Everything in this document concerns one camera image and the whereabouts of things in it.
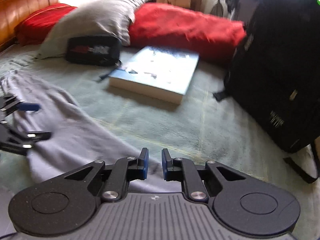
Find thick paperback book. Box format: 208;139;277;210
109;46;200;105

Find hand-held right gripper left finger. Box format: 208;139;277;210
64;148;150;202

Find grey pants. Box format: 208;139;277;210
0;69;165;193

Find green plaid blanket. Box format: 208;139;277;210
0;46;320;240

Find wooden headboard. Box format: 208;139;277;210
0;0;59;53

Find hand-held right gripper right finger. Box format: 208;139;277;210
162;149;247;202

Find black backpack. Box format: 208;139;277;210
212;0;320;184

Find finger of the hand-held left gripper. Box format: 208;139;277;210
0;125;52;155
0;94;40;117

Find black pouch with red print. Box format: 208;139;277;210
65;35;123;82

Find red quilt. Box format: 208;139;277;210
14;2;247;65

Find grey pillow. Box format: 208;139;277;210
36;0;153;59

